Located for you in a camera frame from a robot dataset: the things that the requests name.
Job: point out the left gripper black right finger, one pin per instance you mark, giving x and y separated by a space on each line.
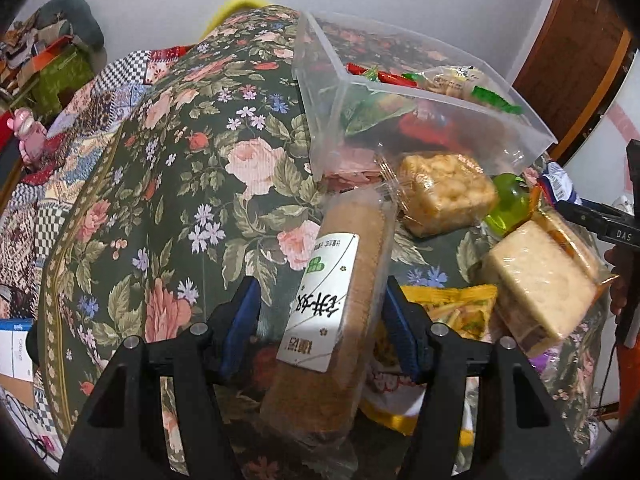
519 434

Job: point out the sandwich cake pack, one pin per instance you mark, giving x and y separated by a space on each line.
547 279

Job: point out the green jelly cup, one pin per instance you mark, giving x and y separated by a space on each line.
512 206

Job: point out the puffed rice cake pack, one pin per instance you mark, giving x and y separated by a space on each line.
439 193

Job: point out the brown cracker roll pack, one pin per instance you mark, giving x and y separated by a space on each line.
328 339

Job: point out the green pea snack bag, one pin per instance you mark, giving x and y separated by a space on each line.
364 114

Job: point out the blue white snack packet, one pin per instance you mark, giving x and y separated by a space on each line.
557 185

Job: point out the white blue cardboard box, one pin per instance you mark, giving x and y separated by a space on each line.
14 359

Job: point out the yellow white snack bag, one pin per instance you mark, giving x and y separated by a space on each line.
404 350

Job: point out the brown wooden door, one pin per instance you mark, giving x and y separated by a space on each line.
577 63

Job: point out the red chip bag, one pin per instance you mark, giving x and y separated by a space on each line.
423 126

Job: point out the patchwork checkered quilt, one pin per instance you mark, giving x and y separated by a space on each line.
42 198

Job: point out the floral green bedspread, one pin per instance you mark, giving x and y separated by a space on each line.
204 180

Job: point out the clear plastic storage bin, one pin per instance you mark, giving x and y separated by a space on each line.
370 88

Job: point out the pink plush toy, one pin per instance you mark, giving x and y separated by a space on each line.
30 134

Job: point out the dark grey cushion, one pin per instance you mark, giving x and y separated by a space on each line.
78 14

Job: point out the yellow curved tube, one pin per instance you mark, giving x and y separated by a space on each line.
228 8

